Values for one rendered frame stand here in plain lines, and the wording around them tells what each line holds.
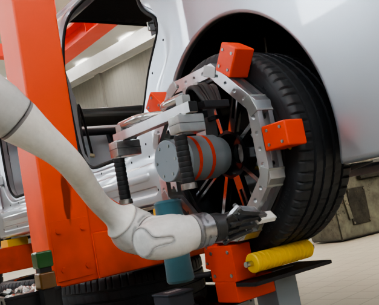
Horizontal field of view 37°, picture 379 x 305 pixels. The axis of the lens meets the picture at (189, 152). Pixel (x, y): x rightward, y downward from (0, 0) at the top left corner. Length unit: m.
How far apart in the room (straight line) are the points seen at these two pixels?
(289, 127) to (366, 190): 6.20
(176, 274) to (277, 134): 0.55
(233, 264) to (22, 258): 2.43
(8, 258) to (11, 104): 2.82
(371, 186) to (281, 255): 6.08
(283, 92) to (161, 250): 0.59
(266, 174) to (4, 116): 0.74
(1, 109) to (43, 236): 0.88
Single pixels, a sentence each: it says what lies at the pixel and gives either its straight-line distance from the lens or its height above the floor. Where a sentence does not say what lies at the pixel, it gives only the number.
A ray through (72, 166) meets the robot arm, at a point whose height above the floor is 0.83.
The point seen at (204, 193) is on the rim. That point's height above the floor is 0.74.
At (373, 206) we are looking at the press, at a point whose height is 0.35.
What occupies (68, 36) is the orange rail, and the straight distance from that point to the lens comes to 7.63.
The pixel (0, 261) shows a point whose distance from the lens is 3.93.
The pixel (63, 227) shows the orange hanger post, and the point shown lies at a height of 0.71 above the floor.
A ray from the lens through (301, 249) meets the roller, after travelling 1.81.
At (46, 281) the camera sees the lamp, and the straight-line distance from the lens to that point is 1.41.
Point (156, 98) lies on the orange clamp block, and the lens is 1.97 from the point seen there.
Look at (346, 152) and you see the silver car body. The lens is 1.59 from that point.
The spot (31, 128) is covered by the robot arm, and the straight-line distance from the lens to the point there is 1.20.
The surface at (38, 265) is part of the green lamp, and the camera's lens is 1.41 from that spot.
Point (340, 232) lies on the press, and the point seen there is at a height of 0.13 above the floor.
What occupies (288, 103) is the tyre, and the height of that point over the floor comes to 0.94.
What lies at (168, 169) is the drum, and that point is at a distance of 1.69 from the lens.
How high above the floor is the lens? 0.69
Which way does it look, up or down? 6 degrees up
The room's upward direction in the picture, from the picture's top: 10 degrees counter-clockwise
